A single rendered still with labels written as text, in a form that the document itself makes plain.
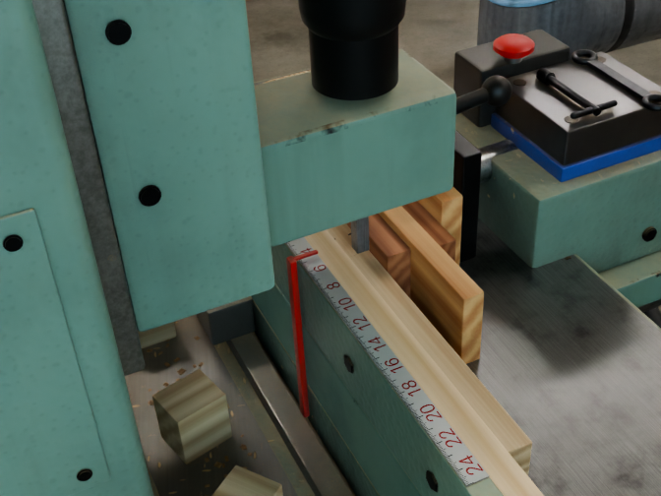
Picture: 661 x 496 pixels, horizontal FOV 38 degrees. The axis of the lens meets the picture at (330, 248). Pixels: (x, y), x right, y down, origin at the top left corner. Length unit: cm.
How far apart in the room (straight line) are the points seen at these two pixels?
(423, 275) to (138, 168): 24
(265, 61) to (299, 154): 250
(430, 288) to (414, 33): 255
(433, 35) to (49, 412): 274
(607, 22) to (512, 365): 74
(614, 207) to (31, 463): 44
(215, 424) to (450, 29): 258
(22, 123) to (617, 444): 38
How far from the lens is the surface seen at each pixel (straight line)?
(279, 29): 323
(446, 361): 57
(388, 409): 55
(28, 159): 40
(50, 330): 45
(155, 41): 44
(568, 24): 126
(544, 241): 70
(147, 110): 45
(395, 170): 57
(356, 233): 63
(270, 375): 75
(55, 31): 42
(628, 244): 76
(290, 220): 56
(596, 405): 62
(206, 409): 69
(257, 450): 72
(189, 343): 81
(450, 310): 61
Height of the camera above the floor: 134
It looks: 37 degrees down
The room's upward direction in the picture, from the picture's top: 3 degrees counter-clockwise
